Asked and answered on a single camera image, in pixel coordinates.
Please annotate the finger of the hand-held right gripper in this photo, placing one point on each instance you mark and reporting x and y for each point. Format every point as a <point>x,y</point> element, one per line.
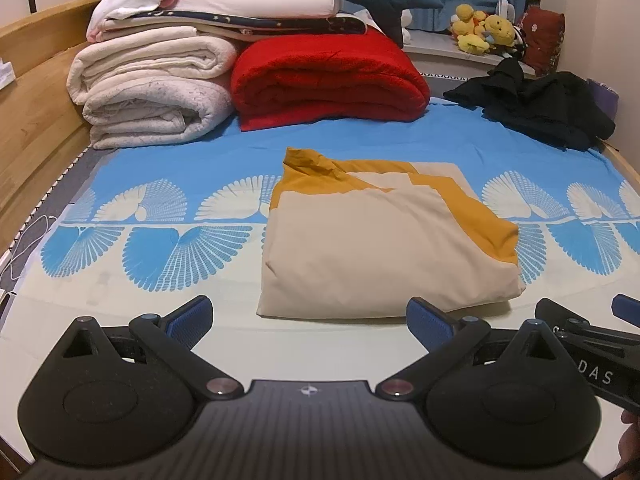
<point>626,306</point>
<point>565,312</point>

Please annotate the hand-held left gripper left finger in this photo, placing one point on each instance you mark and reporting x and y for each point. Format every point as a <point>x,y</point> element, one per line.
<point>192,317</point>

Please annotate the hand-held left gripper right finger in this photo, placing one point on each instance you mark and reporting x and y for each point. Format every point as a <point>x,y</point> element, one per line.
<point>429,324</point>

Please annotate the beige and mustard hooded jacket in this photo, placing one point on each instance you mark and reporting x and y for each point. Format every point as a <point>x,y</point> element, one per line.
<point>375,250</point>

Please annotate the black clothes pile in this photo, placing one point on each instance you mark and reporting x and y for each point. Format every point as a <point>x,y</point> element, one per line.
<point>540,105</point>

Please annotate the white pink folded clothes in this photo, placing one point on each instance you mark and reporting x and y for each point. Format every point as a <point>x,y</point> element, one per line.
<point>260,4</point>

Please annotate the person's right hand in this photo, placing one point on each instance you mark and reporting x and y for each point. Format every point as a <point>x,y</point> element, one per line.
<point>631,435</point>

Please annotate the blue white fan-print bed sheet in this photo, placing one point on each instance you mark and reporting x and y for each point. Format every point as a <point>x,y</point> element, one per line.
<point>150,200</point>

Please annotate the grey mattress pad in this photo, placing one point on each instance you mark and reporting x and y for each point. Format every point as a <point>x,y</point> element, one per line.
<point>75,170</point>

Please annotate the white speckled folded quilt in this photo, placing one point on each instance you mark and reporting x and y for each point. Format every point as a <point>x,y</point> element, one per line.
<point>160,115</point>

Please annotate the purple bag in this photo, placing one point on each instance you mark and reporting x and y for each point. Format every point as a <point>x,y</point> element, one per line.
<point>606,94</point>

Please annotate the wooden bed headboard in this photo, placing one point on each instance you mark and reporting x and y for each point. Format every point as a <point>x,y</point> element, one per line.
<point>35,125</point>

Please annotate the cream folded blanket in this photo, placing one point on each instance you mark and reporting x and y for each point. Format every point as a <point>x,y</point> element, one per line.
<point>150,65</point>

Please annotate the red folded fleece blanket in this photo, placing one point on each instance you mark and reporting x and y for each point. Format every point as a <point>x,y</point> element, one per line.
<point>330,80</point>

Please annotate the grey window ledge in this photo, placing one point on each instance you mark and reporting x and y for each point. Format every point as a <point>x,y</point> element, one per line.
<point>450,60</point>

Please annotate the dark red cushion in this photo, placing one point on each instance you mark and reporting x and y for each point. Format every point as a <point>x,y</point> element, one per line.
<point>544,40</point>

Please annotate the yellow plush toy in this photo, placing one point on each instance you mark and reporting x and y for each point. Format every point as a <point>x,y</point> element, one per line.
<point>499,29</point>
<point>474,43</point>
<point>465,12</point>

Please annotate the white plush toy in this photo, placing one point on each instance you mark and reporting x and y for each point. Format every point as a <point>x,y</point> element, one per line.
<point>407,25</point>

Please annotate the dark star-print folded blanket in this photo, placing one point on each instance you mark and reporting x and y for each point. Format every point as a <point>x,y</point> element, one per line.
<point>280,24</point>

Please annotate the tissue pack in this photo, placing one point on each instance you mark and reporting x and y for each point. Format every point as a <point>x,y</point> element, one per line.
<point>6,72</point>

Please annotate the white plastic object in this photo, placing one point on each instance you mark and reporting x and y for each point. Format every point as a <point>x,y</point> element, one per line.
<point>507,7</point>

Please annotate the wooden bed side rail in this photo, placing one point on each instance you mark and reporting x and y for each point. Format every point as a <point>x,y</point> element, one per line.
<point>625,167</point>

